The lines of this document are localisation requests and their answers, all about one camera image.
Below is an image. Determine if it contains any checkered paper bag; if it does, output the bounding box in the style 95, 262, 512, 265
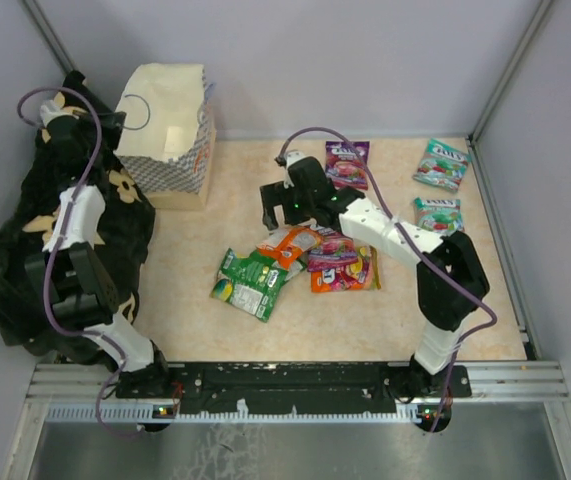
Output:
115, 63, 216, 211

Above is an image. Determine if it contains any black floral pillow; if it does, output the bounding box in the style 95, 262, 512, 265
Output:
0, 69, 157, 366

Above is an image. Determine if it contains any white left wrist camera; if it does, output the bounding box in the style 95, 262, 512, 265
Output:
39, 100, 72, 128

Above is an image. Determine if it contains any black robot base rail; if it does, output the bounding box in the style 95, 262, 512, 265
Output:
114, 357, 471, 416

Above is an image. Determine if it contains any orange Fox's candy bag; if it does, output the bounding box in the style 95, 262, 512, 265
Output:
311, 246, 381, 294

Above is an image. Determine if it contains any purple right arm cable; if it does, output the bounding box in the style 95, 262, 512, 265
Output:
278, 125, 498, 432

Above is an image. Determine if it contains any teal Fox's mint candy bag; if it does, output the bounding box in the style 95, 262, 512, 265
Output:
412, 139, 470, 193

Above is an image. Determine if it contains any green Fox's candy bag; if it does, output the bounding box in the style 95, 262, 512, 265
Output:
210, 275, 285, 323

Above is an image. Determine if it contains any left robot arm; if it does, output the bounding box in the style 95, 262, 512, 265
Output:
23, 110, 173, 397

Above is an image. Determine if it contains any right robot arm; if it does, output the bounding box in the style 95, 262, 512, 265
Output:
260, 151, 490, 396

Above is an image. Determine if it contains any teal mint cherry candy bag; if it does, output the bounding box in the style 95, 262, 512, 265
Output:
413, 197, 465, 235

